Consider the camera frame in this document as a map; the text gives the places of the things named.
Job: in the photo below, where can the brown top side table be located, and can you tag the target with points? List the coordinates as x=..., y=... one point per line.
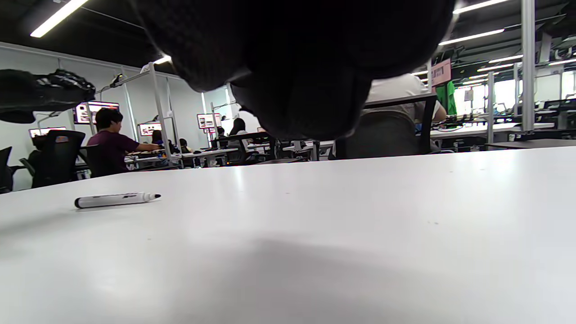
x=535, y=144

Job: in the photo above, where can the pink sign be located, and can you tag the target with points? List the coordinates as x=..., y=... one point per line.
x=441, y=72

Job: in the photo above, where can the black mesh office chair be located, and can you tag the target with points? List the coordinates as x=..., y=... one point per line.
x=382, y=135

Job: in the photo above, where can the computer monitor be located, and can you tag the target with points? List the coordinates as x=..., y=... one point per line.
x=96, y=112
x=149, y=128
x=208, y=121
x=47, y=132

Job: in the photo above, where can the white marker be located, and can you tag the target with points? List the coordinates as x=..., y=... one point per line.
x=117, y=199

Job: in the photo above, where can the green cloth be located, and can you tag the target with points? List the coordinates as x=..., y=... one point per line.
x=446, y=99

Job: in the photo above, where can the ceiling light strips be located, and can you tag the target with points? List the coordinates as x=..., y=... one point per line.
x=58, y=18

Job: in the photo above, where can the person's right hand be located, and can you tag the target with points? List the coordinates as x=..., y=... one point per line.
x=292, y=54

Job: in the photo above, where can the long white desk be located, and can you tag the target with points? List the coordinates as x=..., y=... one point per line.
x=486, y=129

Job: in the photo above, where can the silver aluminium post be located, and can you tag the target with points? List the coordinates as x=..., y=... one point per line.
x=158, y=103
x=528, y=67

